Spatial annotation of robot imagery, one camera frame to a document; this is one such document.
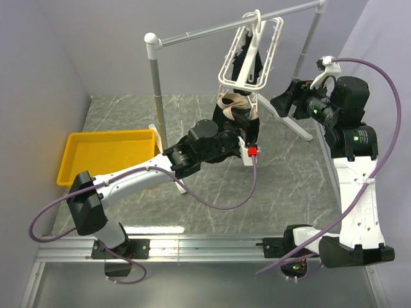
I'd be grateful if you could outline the white and silver drying rack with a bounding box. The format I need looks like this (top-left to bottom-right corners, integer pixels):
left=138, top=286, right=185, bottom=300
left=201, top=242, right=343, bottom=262
left=144, top=1, right=327, bottom=179

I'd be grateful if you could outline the black underwear with beige waistband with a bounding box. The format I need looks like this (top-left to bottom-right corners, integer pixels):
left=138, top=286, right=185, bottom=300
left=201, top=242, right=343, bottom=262
left=212, top=92, right=260, bottom=147

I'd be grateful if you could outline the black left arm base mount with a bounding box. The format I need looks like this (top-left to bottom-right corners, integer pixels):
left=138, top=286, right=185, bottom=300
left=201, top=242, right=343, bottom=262
left=91, top=239, right=150, bottom=260

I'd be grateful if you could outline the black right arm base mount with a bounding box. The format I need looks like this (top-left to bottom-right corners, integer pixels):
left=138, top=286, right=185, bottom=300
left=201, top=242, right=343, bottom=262
left=256, top=236, right=322, bottom=259

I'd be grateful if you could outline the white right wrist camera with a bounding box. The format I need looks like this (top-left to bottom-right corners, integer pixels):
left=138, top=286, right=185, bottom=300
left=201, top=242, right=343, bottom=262
left=310, top=56, right=342, bottom=90

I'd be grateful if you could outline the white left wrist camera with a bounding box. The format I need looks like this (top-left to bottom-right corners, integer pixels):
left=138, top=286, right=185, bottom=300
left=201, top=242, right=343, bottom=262
left=238, top=137, right=259, bottom=166

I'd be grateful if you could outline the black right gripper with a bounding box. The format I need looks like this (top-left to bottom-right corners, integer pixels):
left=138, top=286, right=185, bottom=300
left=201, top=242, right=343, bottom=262
left=270, top=78, right=340, bottom=127

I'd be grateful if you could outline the black garment on hanger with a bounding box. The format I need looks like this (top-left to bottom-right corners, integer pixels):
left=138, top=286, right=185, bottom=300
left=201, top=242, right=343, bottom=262
left=231, top=28, right=266, bottom=97

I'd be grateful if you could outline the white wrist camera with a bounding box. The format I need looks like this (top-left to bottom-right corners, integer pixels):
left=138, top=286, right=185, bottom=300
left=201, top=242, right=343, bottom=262
left=238, top=137, right=259, bottom=166
left=310, top=56, right=342, bottom=90

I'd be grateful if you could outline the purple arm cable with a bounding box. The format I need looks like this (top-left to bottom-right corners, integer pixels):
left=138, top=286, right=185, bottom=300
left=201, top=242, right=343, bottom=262
left=256, top=57, right=402, bottom=281
left=28, top=156, right=258, bottom=286

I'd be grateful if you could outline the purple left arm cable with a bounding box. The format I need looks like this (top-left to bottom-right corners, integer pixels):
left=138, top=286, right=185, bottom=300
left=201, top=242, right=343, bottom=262
left=28, top=156, right=258, bottom=286

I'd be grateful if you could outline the yellow plastic tray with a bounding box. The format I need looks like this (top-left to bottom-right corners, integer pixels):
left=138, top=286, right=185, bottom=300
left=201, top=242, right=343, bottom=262
left=57, top=129, right=156, bottom=188

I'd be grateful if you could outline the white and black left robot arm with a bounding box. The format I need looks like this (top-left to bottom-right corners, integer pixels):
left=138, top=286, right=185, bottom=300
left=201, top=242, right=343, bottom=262
left=67, top=119, right=258, bottom=258

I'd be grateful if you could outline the white clip hanger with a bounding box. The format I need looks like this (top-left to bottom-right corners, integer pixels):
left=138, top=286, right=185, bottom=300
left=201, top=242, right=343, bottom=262
left=218, top=10, right=284, bottom=108

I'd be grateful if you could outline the aluminium rail frame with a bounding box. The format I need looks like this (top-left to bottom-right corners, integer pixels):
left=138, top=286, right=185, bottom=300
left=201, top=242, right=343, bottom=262
left=19, top=96, right=392, bottom=308

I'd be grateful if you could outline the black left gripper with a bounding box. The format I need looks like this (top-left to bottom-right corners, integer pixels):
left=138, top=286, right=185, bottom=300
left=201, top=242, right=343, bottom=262
left=200, top=109, right=256, bottom=163

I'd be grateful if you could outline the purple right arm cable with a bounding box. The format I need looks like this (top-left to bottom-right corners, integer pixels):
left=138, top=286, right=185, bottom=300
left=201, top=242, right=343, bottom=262
left=256, top=57, right=402, bottom=281

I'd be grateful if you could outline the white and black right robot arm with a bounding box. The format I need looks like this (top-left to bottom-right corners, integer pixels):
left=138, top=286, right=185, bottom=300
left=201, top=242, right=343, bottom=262
left=270, top=76, right=395, bottom=268

